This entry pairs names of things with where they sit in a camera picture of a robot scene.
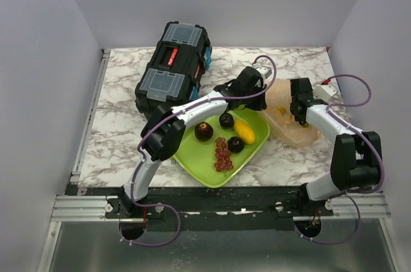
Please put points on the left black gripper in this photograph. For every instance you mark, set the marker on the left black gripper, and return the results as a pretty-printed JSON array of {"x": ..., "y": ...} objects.
[{"x": 261, "y": 104}]

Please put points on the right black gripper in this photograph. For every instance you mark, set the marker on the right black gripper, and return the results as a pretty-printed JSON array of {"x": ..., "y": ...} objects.
[{"x": 311, "y": 90}]

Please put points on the fake yellow mango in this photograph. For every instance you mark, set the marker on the fake yellow mango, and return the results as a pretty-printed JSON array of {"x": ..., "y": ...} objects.
[{"x": 245, "y": 132}]

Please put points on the translucent orange plastic bag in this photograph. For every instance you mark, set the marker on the translucent orange plastic bag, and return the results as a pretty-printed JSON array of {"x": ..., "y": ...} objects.
[{"x": 280, "y": 119}]

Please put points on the dark purple fake plum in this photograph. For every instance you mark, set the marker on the dark purple fake plum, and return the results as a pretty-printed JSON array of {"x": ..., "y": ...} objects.
[
  {"x": 235, "y": 144},
  {"x": 226, "y": 120}
]

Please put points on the fake red grape bunch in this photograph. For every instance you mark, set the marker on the fake red grape bunch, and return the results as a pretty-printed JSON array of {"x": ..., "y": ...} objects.
[{"x": 222, "y": 154}]

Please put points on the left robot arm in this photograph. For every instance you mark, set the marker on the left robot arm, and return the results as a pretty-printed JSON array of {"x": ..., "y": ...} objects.
[{"x": 163, "y": 133}]

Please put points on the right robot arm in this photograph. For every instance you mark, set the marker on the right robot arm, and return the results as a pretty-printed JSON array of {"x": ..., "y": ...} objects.
[{"x": 356, "y": 163}]

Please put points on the dark red fake apple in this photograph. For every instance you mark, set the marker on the dark red fake apple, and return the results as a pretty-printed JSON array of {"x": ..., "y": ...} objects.
[{"x": 203, "y": 131}]

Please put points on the green plastic tray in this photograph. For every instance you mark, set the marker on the green plastic tray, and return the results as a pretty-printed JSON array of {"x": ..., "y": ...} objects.
[{"x": 198, "y": 158}]

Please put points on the black plastic toolbox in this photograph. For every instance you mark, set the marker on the black plastic toolbox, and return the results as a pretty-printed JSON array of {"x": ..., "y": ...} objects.
[{"x": 172, "y": 76}]

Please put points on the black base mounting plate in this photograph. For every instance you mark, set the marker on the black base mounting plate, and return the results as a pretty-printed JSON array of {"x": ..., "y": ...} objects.
[{"x": 189, "y": 208}]

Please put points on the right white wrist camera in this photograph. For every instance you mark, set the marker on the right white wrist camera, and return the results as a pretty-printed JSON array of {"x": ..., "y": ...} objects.
[{"x": 325, "y": 92}]

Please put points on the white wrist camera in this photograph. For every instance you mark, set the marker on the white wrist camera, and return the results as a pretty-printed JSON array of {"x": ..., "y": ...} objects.
[
  {"x": 266, "y": 72},
  {"x": 325, "y": 92}
]

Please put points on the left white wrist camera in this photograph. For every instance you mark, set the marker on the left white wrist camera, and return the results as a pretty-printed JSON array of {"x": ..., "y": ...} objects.
[{"x": 266, "y": 72}]

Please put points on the aluminium extrusion rail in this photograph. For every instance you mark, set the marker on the aluminium extrusion rail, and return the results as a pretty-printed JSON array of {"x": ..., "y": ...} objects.
[{"x": 96, "y": 208}]

